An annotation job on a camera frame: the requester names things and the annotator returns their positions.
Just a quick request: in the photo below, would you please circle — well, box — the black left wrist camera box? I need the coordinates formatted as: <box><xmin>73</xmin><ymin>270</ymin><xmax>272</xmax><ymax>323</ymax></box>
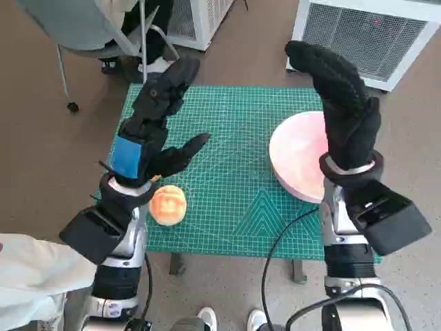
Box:
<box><xmin>59</xmin><ymin>205</ymin><xmax>121</xmax><ymax>265</ymax></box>

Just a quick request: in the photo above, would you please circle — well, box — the pink bowl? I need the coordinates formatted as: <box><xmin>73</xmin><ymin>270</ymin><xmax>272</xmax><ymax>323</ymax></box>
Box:
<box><xmin>268</xmin><ymin>110</ymin><xmax>328</xmax><ymax>204</ymax></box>

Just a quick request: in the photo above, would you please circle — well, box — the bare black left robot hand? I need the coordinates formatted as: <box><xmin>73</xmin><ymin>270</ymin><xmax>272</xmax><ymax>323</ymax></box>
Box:
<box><xmin>109</xmin><ymin>57</ymin><xmax>212</xmax><ymax>189</ymax></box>

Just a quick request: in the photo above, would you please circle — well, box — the white left robot foot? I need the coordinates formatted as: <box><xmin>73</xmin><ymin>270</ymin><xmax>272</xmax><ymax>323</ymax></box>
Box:
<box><xmin>198</xmin><ymin>305</ymin><xmax>218</xmax><ymax>331</ymax></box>

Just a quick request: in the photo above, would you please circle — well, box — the round toy bread bun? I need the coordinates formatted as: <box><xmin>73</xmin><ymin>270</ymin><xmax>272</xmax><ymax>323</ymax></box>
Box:
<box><xmin>148</xmin><ymin>185</ymin><xmax>188</xmax><ymax>227</ymax></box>

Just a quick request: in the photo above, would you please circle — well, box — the small white vented cabinet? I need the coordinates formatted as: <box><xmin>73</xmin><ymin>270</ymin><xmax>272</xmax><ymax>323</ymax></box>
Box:
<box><xmin>165</xmin><ymin>0</ymin><xmax>238</xmax><ymax>52</ymax></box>

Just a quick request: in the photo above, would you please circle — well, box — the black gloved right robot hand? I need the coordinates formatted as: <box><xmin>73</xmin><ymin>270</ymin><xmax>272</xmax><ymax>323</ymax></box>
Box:
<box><xmin>285</xmin><ymin>40</ymin><xmax>382</xmax><ymax>172</ymax></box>

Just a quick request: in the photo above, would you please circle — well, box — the seated person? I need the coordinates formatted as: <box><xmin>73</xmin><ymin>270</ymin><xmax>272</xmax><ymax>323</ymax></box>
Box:
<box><xmin>99</xmin><ymin>0</ymin><xmax>180</xmax><ymax>75</ymax></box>

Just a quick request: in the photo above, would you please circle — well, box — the white robot foot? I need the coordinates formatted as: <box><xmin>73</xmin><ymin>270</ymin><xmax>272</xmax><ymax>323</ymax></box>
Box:
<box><xmin>247</xmin><ymin>309</ymin><xmax>267</xmax><ymax>331</ymax></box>
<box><xmin>198</xmin><ymin>305</ymin><xmax>218</xmax><ymax>331</ymax></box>

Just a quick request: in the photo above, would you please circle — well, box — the large white vented cabinet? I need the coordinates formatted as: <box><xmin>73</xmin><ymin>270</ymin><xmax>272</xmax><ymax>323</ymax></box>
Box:
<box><xmin>285</xmin><ymin>0</ymin><xmax>441</xmax><ymax>92</ymax></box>

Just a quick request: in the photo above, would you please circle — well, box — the black cable loop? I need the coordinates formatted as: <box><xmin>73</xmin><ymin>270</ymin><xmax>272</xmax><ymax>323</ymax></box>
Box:
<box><xmin>285</xmin><ymin>284</ymin><xmax>414</xmax><ymax>331</ymax></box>

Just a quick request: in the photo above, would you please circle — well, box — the black table leg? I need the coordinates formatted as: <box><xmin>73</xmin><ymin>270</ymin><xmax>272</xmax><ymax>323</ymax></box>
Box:
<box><xmin>291</xmin><ymin>259</ymin><xmax>307</xmax><ymax>284</ymax></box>
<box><xmin>169</xmin><ymin>252</ymin><xmax>187</xmax><ymax>277</ymax></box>

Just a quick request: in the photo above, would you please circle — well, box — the green cutting mat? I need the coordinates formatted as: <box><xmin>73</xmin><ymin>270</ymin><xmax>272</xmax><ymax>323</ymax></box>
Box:
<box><xmin>108</xmin><ymin>84</ymin><xmax>382</xmax><ymax>265</ymax></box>

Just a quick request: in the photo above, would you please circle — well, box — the grey chair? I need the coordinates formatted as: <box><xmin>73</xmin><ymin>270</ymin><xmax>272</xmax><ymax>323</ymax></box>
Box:
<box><xmin>17</xmin><ymin>0</ymin><xmax>180</xmax><ymax>113</ymax></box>

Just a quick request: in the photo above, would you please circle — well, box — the long black cable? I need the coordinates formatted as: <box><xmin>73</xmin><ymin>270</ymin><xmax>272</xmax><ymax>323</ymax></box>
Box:
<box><xmin>260</xmin><ymin>206</ymin><xmax>320</xmax><ymax>331</ymax></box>

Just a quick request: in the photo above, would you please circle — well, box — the small black box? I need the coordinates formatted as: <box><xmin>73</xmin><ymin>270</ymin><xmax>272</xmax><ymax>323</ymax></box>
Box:
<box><xmin>127</xmin><ymin>319</ymin><xmax>154</xmax><ymax>331</ymax></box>

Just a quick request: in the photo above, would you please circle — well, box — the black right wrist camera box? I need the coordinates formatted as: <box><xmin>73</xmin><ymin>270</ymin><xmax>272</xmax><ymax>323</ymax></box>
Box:
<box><xmin>347</xmin><ymin>179</ymin><xmax>433</xmax><ymax>256</ymax></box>

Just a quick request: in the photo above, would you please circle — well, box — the white right robot foot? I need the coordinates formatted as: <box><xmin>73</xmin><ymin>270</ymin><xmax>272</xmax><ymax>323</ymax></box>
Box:
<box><xmin>247</xmin><ymin>309</ymin><xmax>267</xmax><ymax>331</ymax></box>

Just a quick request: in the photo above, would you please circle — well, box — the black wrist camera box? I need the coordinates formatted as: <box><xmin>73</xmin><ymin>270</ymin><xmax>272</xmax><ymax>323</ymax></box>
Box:
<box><xmin>347</xmin><ymin>179</ymin><xmax>433</xmax><ymax>256</ymax></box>
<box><xmin>59</xmin><ymin>205</ymin><xmax>121</xmax><ymax>265</ymax></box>

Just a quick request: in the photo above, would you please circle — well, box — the black elbow cable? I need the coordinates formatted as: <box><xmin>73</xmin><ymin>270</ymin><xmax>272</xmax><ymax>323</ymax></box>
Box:
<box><xmin>139</xmin><ymin>253</ymin><xmax>154</xmax><ymax>321</ymax></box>

